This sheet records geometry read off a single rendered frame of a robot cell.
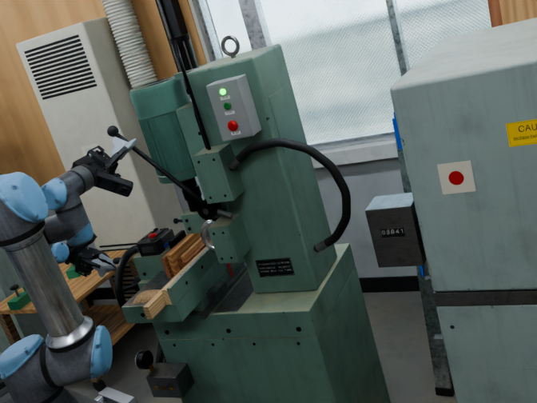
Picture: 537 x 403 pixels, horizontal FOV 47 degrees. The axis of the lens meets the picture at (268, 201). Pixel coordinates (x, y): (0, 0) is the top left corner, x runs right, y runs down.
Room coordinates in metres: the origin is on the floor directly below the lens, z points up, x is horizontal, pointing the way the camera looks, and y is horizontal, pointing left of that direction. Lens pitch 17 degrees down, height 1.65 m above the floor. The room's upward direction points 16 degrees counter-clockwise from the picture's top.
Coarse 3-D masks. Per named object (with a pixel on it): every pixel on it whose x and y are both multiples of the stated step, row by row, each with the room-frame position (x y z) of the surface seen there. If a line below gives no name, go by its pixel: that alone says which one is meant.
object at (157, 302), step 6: (168, 282) 1.75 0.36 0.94; (162, 288) 1.72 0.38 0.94; (156, 294) 1.69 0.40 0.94; (162, 294) 1.69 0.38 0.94; (150, 300) 1.66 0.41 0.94; (156, 300) 1.66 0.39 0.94; (162, 300) 1.68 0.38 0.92; (144, 306) 1.63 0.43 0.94; (150, 306) 1.63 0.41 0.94; (156, 306) 1.65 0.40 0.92; (162, 306) 1.67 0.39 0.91; (150, 312) 1.62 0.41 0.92; (156, 312) 1.64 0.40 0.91; (150, 318) 1.62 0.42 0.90
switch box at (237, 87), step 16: (224, 80) 1.70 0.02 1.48; (240, 80) 1.66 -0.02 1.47; (224, 96) 1.68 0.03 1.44; (240, 96) 1.66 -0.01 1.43; (224, 112) 1.68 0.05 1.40; (240, 112) 1.66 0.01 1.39; (256, 112) 1.70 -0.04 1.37; (224, 128) 1.69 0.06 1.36; (240, 128) 1.67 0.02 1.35; (256, 128) 1.68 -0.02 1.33
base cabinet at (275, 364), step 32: (352, 288) 1.91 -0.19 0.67; (352, 320) 1.84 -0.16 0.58; (192, 352) 1.80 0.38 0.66; (224, 352) 1.75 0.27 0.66; (256, 352) 1.69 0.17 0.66; (288, 352) 1.64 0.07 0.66; (320, 352) 1.59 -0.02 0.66; (352, 352) 1.78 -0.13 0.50; (224, 384) 1.77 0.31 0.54; (256, 384) 1.71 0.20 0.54; (288, 384) 1.66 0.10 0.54; (320, 384) 1.60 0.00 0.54; (352, 384) 1.72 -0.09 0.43; (384, 384) 1.96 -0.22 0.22
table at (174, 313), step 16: (160, 272) 1.96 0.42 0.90; (208, 272) 1.85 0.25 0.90; (224, 272) 1.93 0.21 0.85; (144, 288) 1.86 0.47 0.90; (160, 288) 1.82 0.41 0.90; (192, 288) 1.76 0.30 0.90; (208, 288) 1.82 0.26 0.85; (128, 304) 1.77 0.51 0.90; (144, 304) 1.74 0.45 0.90; (176, 304) 1.67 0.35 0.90; (192, 304) 1.73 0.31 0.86; (128, 320) 1.76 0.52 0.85; (144, 320) 1.74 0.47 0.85; (160, 320) 1.71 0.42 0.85; (176, 320) 1.68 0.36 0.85
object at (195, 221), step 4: (188, 212) 1.98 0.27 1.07; (192, 212) 1.97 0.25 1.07; (196, 212) 1.95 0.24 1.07; (184, 216) 1.96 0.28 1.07; (188, 216) 1.96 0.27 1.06; (192, 216) 1.95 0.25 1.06; (196, 216) 1.94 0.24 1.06; (184, 220) 1.96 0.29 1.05; (188, 220) 1.96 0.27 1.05; (192, 220) 1.95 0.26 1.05; (196, 220) 1.94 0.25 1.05; (200, 220) 1.94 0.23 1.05; (204, 220) 1.93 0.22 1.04; (184, 224) 1.97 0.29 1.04; (188, 224) 1.96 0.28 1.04; (192, 224) 1.95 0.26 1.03; (196, 224) 1.95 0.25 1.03; (200, 224) 1.94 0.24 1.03; (188, 228) 1.96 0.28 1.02; (192, 228) 1.96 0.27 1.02; (196, 228) 1.95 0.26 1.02; (200, 228) 1.94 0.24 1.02; (188, 232) 1.97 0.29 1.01; (192, 232) 1.96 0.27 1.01; (196, 232) 1.95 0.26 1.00; (200, 232) 1.94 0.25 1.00
